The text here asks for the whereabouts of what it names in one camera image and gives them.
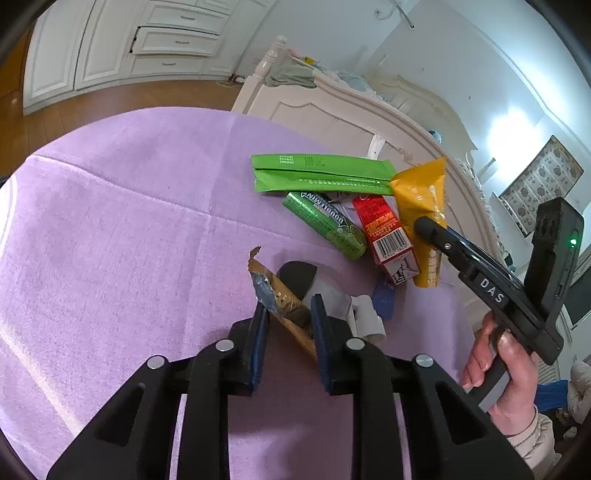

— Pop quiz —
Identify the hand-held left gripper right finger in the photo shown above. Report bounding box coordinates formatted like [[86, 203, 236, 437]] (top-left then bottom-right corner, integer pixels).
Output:
[[310, 294, 522, 480]]

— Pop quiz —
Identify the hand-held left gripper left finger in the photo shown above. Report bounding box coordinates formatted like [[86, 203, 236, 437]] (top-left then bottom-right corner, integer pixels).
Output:
[[46, 302, 273, 480]]

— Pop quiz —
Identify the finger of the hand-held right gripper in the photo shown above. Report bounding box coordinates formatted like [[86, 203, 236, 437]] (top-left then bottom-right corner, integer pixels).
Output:
[[414, 216, 499, 282]]

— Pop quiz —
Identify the brown torn wrapper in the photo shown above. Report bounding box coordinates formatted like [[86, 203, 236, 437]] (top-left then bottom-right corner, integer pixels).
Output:
[[247, 246, 319, 358]]

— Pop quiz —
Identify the yellow packet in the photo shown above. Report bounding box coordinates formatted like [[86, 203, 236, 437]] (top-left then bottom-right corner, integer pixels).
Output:
[[389, 157, 448, 289]]

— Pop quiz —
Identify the person's right forearm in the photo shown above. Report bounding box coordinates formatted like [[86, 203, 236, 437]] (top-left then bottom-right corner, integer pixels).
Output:
[[505, 406, 561, 472]]

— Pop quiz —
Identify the person's right hand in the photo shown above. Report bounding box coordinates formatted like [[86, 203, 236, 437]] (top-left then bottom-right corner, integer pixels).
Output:
[[462, 311, 539, 437]]

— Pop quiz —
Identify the white plastic piece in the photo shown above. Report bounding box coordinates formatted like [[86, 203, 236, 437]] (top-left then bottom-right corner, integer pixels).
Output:
[[351, 294, 386, 340]]

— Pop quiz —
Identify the red white carton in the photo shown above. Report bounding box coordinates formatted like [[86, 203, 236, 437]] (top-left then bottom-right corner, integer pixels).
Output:
[[352, 195, 422, 284]]

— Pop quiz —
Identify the patterned curtain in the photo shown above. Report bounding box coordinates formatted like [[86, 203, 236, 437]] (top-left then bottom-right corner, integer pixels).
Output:
[[499, 135, 585, 238]]

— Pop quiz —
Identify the dark blue paper packet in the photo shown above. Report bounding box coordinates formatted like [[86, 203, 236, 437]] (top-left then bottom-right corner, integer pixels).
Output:
[[372, 277, 398, 320]]

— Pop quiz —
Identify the green gum can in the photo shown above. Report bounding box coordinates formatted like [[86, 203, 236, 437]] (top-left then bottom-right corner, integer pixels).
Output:
[[283, 190, 368, 261]]

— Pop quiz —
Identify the white cloth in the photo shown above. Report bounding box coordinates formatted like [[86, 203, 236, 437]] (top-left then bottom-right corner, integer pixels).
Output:
[[566, 360, 591, 425]]

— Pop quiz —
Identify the blue cloth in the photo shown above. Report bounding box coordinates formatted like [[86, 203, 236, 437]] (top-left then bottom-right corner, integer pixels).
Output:
[[536, 378, 571, 414]]

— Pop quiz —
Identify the green packet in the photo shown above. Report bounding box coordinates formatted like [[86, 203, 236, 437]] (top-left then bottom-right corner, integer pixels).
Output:
[[252, 154, 396, 197]]

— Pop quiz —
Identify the pale green blanket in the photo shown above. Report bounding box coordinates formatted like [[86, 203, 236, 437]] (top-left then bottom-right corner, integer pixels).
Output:
[[268, 60, 319, 88]]

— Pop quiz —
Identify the white nightstand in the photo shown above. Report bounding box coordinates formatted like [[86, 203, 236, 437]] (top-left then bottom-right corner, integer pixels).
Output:
[[285, 46, 326, 70]]

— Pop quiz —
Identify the white wardrobe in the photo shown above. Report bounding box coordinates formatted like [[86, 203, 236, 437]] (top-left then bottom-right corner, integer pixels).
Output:
[[23, 0, 278, 116]]

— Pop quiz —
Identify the white bed frame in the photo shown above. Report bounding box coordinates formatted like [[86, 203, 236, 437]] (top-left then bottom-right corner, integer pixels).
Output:
[[231, 36, 518, 333]]

